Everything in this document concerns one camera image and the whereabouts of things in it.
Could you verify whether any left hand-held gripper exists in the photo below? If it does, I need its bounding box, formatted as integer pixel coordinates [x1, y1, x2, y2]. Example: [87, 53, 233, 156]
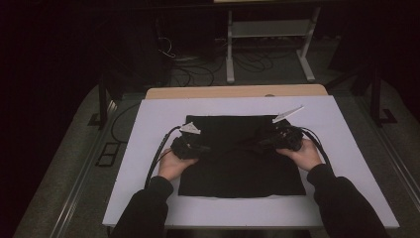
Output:
[169, 121, 212, 161]

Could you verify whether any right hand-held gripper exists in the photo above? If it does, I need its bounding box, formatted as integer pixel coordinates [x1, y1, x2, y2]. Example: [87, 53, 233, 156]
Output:
[260, 105, 305, 153]

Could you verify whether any black tank top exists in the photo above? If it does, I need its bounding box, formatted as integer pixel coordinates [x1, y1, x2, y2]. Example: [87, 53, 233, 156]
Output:
[177, 114, 307, 199]

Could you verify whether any person's left hand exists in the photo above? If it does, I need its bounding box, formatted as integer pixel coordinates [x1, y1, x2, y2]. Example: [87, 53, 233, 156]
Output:
[157, 148, 199, 182]

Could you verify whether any person's right hand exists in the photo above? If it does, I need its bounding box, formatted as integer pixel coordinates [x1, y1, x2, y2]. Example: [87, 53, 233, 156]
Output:
[275, 138, 323, 173]

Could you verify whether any white table mat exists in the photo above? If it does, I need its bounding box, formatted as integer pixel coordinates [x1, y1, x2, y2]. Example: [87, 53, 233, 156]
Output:
[102, 95, 401, 230]

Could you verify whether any black metal stand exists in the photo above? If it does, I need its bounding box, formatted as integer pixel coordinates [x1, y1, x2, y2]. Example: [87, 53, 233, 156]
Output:
[330, 63, 399, 128]
[87, 73, 125, 130]

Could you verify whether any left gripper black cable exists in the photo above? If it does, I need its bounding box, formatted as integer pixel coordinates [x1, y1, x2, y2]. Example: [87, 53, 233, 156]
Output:
[144, 125, 182, 190]

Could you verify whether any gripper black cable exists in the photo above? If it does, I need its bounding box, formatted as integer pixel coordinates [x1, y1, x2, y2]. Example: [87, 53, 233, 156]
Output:
[298, 126, 335, 174]
[144, 125, 182, 190]

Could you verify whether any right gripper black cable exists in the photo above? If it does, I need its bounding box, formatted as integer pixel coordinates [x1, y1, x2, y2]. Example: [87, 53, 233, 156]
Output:
[298, 126, 335, 174]

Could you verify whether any tangle of floor cables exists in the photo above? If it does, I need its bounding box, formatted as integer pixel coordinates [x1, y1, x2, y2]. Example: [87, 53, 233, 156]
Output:
[157, 35, 275, 87]

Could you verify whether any black curved floor cable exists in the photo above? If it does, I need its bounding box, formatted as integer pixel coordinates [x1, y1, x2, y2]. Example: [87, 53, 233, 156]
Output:
[110, 102, 142, 144]

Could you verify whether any black rectangular floor frame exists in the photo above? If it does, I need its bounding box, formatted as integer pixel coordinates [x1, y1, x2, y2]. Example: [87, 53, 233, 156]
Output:
[95, 142, 121, 168]

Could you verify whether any white metal desk frame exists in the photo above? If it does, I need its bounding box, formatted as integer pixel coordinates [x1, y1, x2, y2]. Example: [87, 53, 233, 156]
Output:
[225, 6, 322, 84]

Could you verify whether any aluminium floor rail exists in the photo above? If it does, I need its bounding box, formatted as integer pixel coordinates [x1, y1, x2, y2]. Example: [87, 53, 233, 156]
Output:
[49, 98, 119, 238]
[356, 95, 420, 212]

